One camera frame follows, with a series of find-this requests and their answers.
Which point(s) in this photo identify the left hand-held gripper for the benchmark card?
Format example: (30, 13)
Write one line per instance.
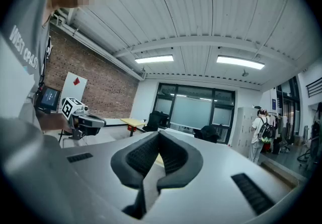
(71, 108)

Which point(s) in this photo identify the small yellow table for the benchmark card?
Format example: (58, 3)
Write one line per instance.
(133, 121)

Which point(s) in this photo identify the wooden step platform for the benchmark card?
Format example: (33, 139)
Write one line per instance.
(281, 172)

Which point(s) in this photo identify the person in grey shirt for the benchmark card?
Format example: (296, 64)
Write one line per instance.
(22, 16)

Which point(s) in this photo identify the black office chair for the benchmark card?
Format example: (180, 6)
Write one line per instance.
(207, 133)
(156, 121)

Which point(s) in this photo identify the grey lockers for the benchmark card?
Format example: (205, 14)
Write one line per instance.
(242, 127)

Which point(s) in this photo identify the white board with red mark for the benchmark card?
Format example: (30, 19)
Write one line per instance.
(73, 92)

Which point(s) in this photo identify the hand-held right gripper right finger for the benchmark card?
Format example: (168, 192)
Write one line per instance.
(183, 165)

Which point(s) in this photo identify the black monitor screen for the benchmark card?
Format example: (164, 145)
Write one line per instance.
(49, 98)

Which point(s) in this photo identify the long ceiling light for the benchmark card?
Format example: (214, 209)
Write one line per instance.
(240, 62)
(154, 59)

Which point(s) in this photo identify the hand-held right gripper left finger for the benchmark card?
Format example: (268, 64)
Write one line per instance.
(130, 165)

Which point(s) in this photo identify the clothes rack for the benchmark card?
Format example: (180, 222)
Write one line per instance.
(276, 122)

